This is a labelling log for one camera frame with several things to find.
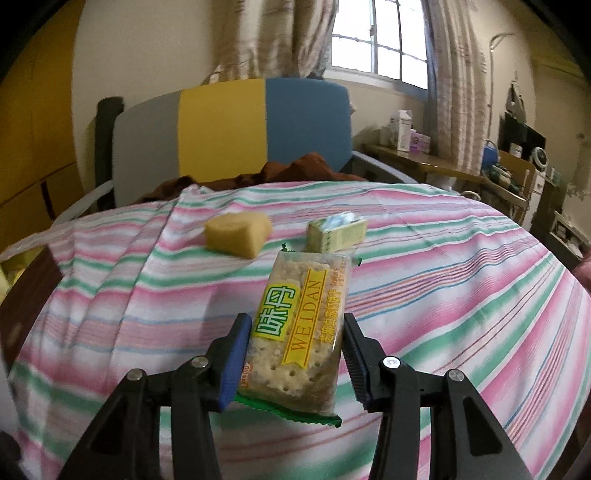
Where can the cracker packet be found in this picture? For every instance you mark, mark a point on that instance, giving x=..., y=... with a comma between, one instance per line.
x=300, y=323

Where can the small white jar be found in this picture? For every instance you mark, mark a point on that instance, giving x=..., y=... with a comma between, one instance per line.
x=386, y=136

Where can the blue bag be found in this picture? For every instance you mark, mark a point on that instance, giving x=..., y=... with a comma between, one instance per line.
x=489, y=157

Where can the striped tablecloth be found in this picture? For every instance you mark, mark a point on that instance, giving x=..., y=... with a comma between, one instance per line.
x=461, y=300

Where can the wooden side cabinet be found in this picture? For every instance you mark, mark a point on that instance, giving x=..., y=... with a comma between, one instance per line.
x=512, y=184

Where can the patterned beige curtain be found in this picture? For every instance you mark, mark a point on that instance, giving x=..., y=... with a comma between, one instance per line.
x=457, y=92
x=268, y=37

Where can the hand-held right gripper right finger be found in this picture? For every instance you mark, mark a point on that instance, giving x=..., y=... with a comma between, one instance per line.
x=360, y=374

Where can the beige sponge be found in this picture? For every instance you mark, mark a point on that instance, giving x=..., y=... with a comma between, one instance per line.
x=238, y=233

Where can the black monitor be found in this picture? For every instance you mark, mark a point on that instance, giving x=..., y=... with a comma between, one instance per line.
x=521, y=134

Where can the grey armrest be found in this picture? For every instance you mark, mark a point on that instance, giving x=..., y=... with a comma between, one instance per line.
x=374, y=167

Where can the grey yellow blue chair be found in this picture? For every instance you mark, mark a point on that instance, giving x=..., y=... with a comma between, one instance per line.
x=221, y=129

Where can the small green box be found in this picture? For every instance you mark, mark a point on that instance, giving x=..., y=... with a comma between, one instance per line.
x=341, y=237

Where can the small white fan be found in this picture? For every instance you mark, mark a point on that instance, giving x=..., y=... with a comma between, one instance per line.
x=540, y=157

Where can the wooden side table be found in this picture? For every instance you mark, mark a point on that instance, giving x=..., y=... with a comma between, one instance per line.
x=429, y=161

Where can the white armrest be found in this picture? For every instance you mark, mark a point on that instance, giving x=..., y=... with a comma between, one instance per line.
x=83, y=203

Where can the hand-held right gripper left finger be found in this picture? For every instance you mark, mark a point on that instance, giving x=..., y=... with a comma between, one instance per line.
x=235, y=364

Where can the brown cloth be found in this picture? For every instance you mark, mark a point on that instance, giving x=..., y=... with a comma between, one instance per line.
x=300, y=168

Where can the barred window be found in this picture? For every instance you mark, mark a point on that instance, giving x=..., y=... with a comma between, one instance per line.
x=383, y=37

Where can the white carton box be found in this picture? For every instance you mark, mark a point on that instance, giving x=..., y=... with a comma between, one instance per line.
x=404, y=129

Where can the wooden wardrobe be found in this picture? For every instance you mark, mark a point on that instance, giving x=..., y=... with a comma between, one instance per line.
x=37, y=138

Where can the small purple box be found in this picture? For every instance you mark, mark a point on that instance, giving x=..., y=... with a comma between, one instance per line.
x=420, y=142

